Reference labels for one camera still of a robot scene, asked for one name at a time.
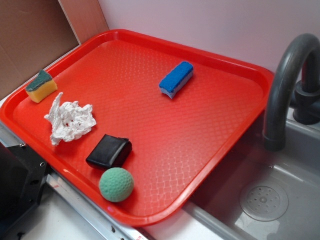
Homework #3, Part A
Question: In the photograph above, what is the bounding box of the green foam ball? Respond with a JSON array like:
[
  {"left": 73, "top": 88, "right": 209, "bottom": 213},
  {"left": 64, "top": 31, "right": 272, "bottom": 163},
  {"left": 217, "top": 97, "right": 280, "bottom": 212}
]
[{"left": 99, "top": 167, "right": 134, "bottom": 203}]

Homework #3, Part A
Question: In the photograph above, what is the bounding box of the red plastic tray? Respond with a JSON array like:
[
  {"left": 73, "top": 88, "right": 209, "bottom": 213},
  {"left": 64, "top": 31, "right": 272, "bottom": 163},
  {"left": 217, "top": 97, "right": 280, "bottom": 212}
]
[{"left": 0, "top": 29, "right": 273, "bottom": 227}]

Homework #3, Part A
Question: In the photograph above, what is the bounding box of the blue sponge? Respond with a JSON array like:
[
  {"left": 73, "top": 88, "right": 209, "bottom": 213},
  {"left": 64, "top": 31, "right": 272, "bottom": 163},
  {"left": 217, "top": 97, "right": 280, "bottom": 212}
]
[{"left": 158, "top": 61, "right": 194, "bottom": 99}]

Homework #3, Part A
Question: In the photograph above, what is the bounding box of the black folded wallet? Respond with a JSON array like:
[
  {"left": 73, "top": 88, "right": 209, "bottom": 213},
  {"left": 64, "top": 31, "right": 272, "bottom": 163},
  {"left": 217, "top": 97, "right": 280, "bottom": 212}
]
[{"left": 85, "top": 134, "right": 133, "bottom": 169}]

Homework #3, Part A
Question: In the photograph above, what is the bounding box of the crumpled white paper towel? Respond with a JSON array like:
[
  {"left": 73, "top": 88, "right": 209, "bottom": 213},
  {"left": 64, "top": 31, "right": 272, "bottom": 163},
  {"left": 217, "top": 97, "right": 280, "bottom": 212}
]
[{"left": 44, "top": 92, "right": 97, "bottom": 146}]

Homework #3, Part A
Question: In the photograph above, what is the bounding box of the yellow and green sponge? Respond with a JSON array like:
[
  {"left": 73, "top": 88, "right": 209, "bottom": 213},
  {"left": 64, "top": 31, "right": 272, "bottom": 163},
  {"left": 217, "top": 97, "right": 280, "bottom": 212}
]
[{"left": 25, "top": 69, "right": 58, "bottom": 103}]

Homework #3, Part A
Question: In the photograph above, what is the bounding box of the grey plastic sink basin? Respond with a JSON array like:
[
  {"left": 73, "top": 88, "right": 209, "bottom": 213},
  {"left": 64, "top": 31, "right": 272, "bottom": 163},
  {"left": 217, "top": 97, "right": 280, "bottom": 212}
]
[{"left": 184, "top": 104, "right": 320, "bottom": 240}]

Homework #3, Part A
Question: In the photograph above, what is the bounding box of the round sink drain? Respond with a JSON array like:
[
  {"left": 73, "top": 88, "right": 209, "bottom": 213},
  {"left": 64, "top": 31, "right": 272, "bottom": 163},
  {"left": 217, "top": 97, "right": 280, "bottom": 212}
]
[{"left": 239, "top": 183, "right": 289, "bottom": 222}]

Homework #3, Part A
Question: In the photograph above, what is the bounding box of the grey curved faucet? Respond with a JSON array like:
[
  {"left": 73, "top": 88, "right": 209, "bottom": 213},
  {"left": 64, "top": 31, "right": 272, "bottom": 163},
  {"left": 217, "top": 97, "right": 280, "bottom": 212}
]
[{"left": 262, "top": 33, "right": 320, "bottom": 152}]

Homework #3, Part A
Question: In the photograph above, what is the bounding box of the brown cardboard panel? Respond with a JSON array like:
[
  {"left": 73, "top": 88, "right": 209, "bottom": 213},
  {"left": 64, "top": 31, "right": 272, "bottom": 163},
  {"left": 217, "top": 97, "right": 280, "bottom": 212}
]
[{"left": 0, "top": 0, "right": 109, "bottom": 99}]

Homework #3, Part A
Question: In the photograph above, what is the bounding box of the black metal bracket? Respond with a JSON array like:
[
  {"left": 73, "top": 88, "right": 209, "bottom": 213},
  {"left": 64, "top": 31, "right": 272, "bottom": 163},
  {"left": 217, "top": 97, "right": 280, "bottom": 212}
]
[{"left": 0, "top": 144, "right": 48, "bottom": 239}]

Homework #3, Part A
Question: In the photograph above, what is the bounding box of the aluminium rail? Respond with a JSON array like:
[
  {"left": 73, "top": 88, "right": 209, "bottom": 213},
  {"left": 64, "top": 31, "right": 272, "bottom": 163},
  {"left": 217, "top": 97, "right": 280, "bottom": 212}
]
[{"left": 0, "top": 121, "right": 151, "bottom": 240}]

